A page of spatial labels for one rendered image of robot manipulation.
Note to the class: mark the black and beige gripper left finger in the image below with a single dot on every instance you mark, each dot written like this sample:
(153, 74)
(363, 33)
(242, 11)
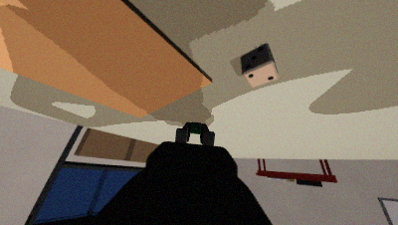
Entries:
(183, 134)

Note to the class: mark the green die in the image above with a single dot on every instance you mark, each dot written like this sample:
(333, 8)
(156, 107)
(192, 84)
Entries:
(195, 127)

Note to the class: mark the orange square mat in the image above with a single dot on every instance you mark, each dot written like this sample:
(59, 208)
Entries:
(105, 51)

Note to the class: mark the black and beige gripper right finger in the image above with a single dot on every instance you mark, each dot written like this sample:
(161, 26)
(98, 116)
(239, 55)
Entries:
(207, 137)

